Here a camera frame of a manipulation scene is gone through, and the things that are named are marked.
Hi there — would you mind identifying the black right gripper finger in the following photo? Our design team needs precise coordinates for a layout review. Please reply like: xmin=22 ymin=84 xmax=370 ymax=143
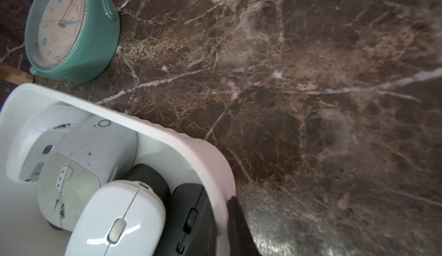
xmin=227 ymin=196 xmax=261 ymax=256

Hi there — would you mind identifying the glossy white mouse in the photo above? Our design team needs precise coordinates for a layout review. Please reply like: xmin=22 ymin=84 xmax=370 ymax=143
xmin=65 ymin=180 xmax=166 ymax=256

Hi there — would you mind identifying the grey speckled mouse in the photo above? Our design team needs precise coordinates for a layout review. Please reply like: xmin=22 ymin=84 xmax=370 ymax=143
xmin=38 ymin=115 xmax=138 ymax=231

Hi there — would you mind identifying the white upside-down mouse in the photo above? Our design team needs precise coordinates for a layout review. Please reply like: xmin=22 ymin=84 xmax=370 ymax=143
xmin=6 ymin=105 xmax=92 ymax=184

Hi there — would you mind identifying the white storage box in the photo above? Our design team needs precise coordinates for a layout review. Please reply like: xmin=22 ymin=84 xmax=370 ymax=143
xmin=1 ymin=83 xmax=236 ymax=256

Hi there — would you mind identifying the green alarm clock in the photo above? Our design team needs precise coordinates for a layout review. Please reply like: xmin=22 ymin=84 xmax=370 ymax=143
xmin=24 ymin=0 xmax=120 ymax=83

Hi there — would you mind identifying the wooden whiteboard stand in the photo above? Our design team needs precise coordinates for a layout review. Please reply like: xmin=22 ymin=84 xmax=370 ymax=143
xmin=0 ymin=63 xmax=35 ymax=85

